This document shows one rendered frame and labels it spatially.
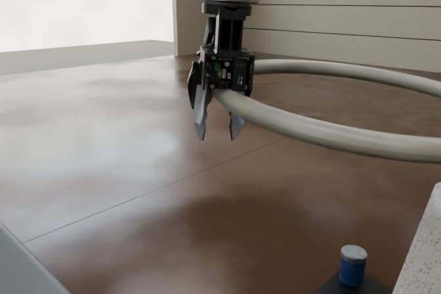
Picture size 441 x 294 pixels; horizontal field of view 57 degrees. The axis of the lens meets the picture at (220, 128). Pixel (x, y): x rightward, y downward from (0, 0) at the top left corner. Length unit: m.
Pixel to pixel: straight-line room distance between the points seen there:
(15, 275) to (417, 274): 0.62
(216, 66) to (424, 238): 0.50
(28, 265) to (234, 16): 0.38
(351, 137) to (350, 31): 7.31
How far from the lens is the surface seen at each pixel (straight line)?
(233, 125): 0.65
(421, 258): 0.82
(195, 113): 0.64
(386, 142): 0.48
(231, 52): 0.56
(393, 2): 7.47
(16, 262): 0.47
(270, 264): 1.87
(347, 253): 1.74
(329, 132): 0.48
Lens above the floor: 1.10
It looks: 18 degrees down
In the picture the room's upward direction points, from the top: straight up
